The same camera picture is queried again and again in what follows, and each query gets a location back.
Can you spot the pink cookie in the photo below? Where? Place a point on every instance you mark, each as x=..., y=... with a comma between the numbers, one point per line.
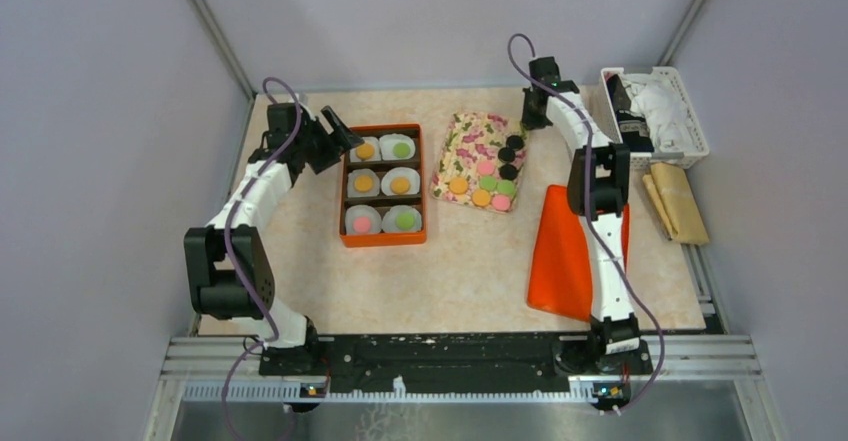
x=486, y=168
x=361, y=225
x=501, y=203

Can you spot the black cookie lower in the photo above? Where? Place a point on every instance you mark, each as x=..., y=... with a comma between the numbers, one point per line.
x=508, y=172

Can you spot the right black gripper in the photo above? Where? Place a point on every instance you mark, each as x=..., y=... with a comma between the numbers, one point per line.
x=529, y=122

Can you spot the orange compartment box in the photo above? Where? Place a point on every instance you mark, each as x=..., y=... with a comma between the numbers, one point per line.
x=383, y=203

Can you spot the orange cookie bottom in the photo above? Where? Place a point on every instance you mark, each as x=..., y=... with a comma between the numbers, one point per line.
x=481, y=198

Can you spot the pink cookie bottom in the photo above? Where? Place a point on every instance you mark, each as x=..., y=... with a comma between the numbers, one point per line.
x=501, y=203

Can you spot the black item in basket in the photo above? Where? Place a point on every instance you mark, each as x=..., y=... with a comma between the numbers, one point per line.
x=633, y=128

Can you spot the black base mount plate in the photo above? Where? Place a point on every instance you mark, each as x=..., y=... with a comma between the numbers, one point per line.
x=457, y=365

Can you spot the black cookie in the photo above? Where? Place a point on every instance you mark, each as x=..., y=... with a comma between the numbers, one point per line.
x=515, y=142
x=508, y=172
x=506, y=155

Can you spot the black cookie middle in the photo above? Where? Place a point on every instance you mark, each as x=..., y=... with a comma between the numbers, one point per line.
x=506, y=155

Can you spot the orange box lid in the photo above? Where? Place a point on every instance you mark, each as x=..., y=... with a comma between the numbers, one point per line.
x=560, y=280

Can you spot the black cookie upper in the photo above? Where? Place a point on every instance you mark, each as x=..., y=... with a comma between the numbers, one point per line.
x=515, y=142

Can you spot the white cloth in basket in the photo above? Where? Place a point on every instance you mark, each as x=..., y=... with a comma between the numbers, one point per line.
x=654, y=98

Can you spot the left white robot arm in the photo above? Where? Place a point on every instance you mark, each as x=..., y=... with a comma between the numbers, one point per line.
x=229, y=274

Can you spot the floral tray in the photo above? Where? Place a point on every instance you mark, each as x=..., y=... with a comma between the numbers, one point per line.
x=471, y=138

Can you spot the white paper cup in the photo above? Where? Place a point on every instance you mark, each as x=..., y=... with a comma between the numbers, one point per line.
x=388, y=220
x=373, y=141
x=386, y=143
x=410, y=173
x=351, y=193
x=362, y=210

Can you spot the aluminium frame rail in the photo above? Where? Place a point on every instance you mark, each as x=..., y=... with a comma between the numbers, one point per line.
x=215, y=368

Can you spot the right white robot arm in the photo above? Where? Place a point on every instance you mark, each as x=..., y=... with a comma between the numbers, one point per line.
x=597, y=194

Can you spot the green cookie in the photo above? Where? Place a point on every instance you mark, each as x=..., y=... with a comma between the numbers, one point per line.
x=402, y=151
x=506, y=188
x=405, y=221
x=488, y=183

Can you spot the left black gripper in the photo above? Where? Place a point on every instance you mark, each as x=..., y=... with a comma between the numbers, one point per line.
x=337, y=141

